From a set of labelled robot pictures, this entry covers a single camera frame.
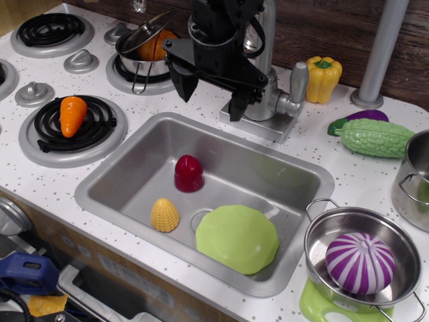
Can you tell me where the orange toy carrot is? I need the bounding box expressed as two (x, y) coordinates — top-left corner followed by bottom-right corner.
(60, 96), (88, 138)

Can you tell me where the orange toy pumpkin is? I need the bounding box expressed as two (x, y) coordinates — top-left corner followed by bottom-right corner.
(136, 30), (178, 62)

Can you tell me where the blue clamp tool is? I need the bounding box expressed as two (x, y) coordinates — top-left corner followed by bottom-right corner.
(1, 252), (59, 295)

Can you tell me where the rear left coil burner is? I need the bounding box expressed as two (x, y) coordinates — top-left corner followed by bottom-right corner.
(10, 13), (94, 58)

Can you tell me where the steel pan front right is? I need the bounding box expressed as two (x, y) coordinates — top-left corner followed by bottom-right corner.
(304, 200), (422, 321)

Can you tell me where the purple white toy onion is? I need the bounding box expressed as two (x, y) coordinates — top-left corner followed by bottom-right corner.
(325, 232), (396, 295)

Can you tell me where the silver toy faucet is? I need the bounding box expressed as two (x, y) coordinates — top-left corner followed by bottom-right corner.
(219, 1), (309, 144)

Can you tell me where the steel pot lid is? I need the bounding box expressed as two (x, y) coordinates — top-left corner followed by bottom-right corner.
(116, 11), (174, 54)

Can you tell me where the black cable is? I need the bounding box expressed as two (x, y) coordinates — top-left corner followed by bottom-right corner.
(241, 15), (267, 58)

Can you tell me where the silver stove knob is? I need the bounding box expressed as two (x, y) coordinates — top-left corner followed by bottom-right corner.
(15, 81), (54, 108)
(63, 49), (99, 74)
(103, 23), (132, 46)

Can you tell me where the silver stove knob front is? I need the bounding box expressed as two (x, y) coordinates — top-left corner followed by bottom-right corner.
(15, 81), (54, 108)

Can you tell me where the light green cutting board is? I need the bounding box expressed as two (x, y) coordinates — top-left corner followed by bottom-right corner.
(299, 278), (389, 322)

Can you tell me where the yellow tape piece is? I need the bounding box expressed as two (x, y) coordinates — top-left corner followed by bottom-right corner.
(27, 294), (68, 317)

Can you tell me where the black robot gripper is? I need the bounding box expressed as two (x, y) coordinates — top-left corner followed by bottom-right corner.
(162, 1), (267, 121)

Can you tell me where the light green plastic plate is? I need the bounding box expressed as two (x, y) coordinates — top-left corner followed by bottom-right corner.
(196, 205), (280, 275)

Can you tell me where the small steel pot with handle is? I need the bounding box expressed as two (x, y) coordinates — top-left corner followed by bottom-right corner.
(115, 44), (171, 79)

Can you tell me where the rear right coil burner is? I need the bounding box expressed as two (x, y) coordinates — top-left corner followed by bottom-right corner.
(105, 54), (175, 96)

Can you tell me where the silver stove knob rear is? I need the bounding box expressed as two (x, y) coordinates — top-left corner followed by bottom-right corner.
(103, 23), (132, 46)

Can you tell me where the silver stove knob middle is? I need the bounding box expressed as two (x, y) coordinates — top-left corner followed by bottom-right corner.
(63, 49), (99, 74)

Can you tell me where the green toy bitter gourd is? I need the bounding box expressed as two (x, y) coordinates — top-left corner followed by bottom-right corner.
(334, 118), (416, 158)

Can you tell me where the tall steel pot right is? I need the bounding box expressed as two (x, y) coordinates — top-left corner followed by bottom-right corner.
(391, 130), (428, 231)

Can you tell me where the yellow toy corn piece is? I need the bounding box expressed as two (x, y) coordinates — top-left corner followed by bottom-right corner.
(151, 198), (180, 233)

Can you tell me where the purple toy eggplant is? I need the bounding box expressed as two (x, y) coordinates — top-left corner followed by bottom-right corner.
(327, 109), (389, 136)

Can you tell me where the silver vertical pole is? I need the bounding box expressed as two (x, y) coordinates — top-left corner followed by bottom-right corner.
(350, 0), (409, 110)

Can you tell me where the dark red toy vegetable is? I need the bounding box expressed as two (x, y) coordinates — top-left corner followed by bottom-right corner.
(174, 155), (204, 193)

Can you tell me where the stainless steel sink basin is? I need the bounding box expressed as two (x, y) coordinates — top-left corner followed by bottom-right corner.
(74, 113), (334, 297)

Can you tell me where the yellow toy bell pepper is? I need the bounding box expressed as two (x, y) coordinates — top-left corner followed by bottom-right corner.
(306, 56), (343, 104)

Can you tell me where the front black coil burner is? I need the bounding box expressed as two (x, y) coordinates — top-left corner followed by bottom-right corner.
(19, 95), (127, 168)

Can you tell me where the far left burner edge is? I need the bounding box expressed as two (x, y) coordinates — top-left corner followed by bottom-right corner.
(1, 59), (19, 100)

